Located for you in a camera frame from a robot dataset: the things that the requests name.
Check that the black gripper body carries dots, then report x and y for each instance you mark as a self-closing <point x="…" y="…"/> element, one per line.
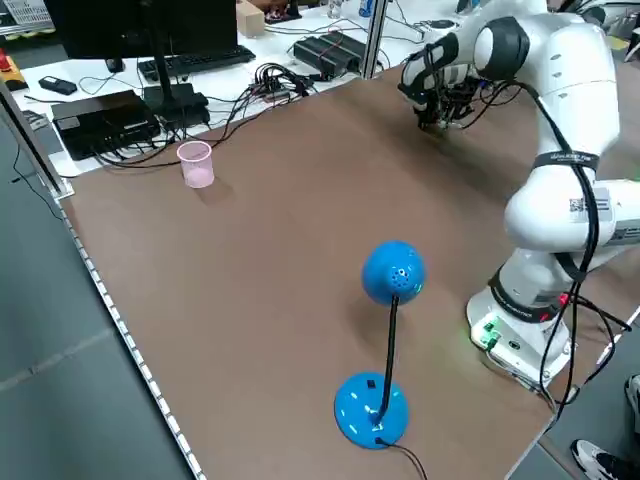
<point x="447" y="102"/>

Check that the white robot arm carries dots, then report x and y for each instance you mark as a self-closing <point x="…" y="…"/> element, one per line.
<point x="575" y="100"/>

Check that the black finned electronics box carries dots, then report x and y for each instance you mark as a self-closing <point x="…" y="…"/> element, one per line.
<point x="330" y="52"/>

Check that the clear plastic bottle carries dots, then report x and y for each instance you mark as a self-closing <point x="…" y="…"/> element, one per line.
<point x="335" y="9"/>

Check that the blue desk lamp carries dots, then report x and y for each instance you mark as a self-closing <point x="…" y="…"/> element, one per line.
<point x="395" y="270"/>

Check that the usb hub with plugs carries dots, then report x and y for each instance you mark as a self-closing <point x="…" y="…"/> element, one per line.
<point x="272" y="92"/>

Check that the white desk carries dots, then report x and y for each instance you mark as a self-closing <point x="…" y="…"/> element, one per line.
<point x="280" y="42"/>

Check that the cardboard box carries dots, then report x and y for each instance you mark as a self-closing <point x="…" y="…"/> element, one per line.
<point x="250" y="20"/>

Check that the black keyboard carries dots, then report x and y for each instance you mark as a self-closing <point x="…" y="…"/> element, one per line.
<point x="210" y="59"/>

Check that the pink plastic cup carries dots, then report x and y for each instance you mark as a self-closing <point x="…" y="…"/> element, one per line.
<point x="196" y="170"/>

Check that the black computer monitor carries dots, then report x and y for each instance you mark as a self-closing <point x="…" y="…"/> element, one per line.
<point x="150" y="25"/>

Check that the black computer mouse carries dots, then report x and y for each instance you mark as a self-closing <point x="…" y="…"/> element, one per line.
<point x="114" y="65"/>

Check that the flat black electronics box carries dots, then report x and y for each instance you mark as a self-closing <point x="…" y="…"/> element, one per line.
<point x="100" y="120"/>

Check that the person's foot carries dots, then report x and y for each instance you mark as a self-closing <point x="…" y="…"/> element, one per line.
<point x="600" y="460"/>
<point x="634" y="400"/>

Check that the small black handheld device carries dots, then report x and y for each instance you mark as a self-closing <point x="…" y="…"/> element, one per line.
<point x="57" y="85"/>

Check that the red emergency stop button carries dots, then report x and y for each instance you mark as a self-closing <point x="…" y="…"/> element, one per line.
<point x="6" y="60"/>

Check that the aluminium frame post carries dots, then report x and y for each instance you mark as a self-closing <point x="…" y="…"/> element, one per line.
<point x="374" y="40"/>
<point x="35" y="150"/>

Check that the slotted aluminium table rail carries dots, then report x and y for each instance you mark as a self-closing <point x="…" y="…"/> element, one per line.
<point x="125" y="335"/>

